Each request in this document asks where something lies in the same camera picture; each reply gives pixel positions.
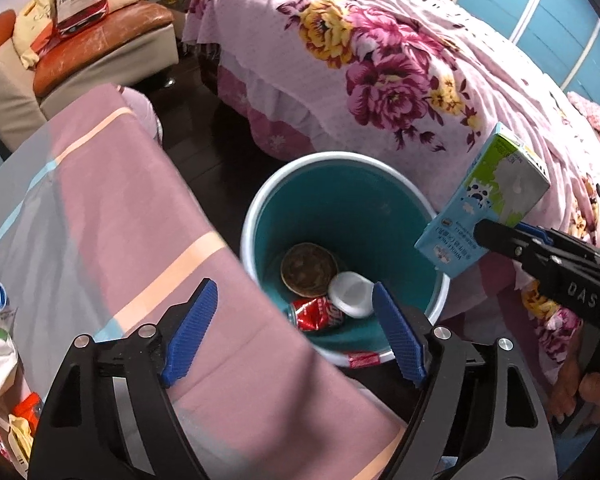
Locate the pink floral bed blanket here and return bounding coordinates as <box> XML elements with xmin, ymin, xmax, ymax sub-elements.
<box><xmin>182</xmin><ymin>0</ymin><xmax>600</xmax><ymax>411</ymax></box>

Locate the orange snack packet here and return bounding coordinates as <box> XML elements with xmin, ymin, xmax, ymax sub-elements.
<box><xmin>10</xmin><ymin>392</ymin><xmax>43</xmax><ymax>423</ymax></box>

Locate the brown round lid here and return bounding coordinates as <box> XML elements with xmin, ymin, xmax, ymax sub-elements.
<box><xmin>280</xmin><ymin>242</ymin><xmax>338</xmax><ymax>298</ymax></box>

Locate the pale yellow wrapper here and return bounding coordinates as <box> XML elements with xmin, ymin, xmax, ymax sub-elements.
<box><xmin>7</xmin><ymin>415</ymin><xmax>33</xmax><ymax>466</ymax></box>

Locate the beige sofa orange leather seat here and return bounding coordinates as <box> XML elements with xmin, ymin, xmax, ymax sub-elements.
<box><xmin>0</xmin><ymin>0</ymin><xmax>178</xmax><ymax>151</ymax></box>

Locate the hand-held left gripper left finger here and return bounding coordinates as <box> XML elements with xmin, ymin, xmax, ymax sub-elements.
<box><xmin>27</xmin><ymin>277</ymin><xmax>218</xmax><ymax>480</ymax></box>

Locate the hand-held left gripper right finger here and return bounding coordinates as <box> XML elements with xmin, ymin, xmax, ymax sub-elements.
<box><xmin>371</xmin><ymin>281</ymin><xmax>556</xmax><ymax>480</ymax></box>

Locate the red soda can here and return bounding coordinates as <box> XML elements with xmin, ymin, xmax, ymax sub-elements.
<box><xmin>287</xmin><ymin>296</ymin><xmax>346</xmax><ymax>333</ymax></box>

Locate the pale yellow cloth bag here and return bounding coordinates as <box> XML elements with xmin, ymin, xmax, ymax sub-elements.
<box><xmin>12</xmin><ymin>0</ymin><xmax>61</xmax><ymax>68</ymax></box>

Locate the teal white waste bin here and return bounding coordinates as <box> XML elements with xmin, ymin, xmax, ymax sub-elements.
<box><xmin>240</xmin><ymin>151</ymin><xmax>451</xmax><ymax>367</ymax></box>

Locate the person's right hand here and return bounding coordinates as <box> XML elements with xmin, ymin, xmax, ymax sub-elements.
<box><xmin>547</xmin><ymin>340</ymin><xmax>600</xmax><ymax>423</ymax></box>

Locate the blue panelled wardrobe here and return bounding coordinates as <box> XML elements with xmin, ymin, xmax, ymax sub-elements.
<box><xmin>430</xmin><ymin>0</ymin><xmax>600</xmax><ymax>111</ymax></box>

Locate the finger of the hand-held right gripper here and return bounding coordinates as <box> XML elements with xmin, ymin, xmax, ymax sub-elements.
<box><xmin>474</xmin><ymin>219</ymin><xmax>553</xmax><ymax>266</ymax></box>

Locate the white plastic cup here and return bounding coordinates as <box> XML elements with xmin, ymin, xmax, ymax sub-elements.
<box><xmin>327</xmin><ymin>271</ymin><xmax>376</xmax><ymax>318</ymax></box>

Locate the pink fluffy pillow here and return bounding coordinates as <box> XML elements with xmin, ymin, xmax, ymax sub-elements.
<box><xmin>567</xmin><ymin>91</ymin><xmax>600</xmax><ymax>146</ymax></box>

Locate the green white milk carton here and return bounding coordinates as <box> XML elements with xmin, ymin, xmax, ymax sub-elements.
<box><xmin>414</xmin><ymin>122</ymin><xmax>551</xmax><ymax>278</ymax></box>

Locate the light pink cloth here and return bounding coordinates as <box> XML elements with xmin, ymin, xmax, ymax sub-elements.
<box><xmin>122</xmin><ymin>87</ymin><xmax>163</xmax><ymax>141</ymax></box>

